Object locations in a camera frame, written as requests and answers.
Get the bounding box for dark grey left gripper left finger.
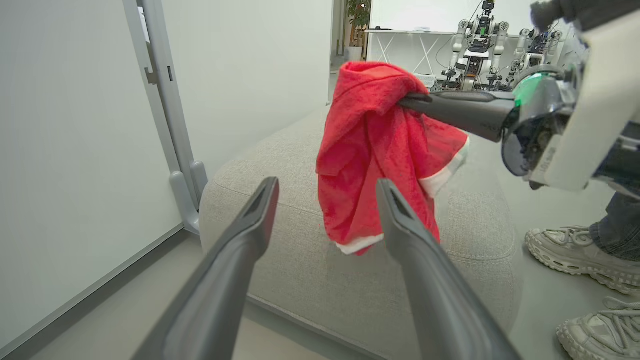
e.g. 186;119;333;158
131;176;280;360

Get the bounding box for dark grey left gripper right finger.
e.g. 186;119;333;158
376;178;522;360

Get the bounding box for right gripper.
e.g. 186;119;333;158
398;65;582;191

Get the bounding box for red garment with white trim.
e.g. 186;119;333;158
316;61;471;256

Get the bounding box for grey fabric sofa seat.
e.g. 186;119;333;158
199;105;525;360

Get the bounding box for white humanoid robot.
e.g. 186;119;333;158
507;27;564;90
436;0;512;94

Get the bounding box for white trestle table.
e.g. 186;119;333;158
364;28;532;77

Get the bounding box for green potted plant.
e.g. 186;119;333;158
345;0;372;49

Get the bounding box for grey white sneaker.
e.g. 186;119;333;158
556;297;640;360
524;226;640;296

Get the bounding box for blue jeans leg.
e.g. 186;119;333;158
588;192;640;263

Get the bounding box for grey partition bottom rail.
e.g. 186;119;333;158
0;222;186;359

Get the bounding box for black cable sleeve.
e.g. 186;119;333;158
530;0;640;33

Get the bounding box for grey double-footed partition post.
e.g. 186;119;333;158
122;0;209;236

